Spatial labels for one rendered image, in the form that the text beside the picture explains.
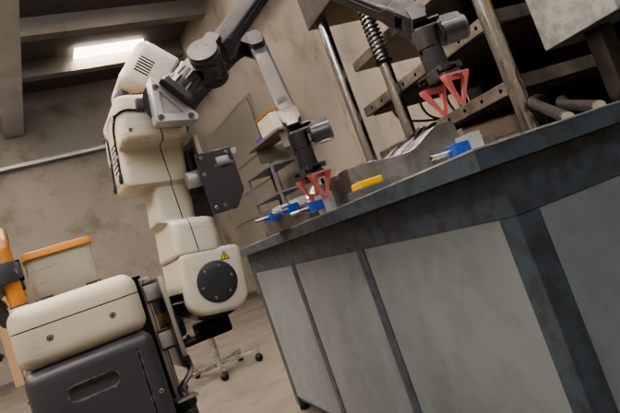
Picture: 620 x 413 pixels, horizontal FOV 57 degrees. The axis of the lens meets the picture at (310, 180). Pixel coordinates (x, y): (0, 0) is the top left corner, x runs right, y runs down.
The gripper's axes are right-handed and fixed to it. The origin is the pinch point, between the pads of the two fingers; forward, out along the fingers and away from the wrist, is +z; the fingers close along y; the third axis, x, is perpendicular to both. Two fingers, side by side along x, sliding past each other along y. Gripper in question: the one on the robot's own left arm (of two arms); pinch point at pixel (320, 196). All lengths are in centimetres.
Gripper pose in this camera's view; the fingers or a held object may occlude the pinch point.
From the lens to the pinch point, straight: 163.7
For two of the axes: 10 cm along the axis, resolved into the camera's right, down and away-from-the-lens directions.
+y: -3.6, 2.1, 9.1
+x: -8.7, 2.9, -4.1
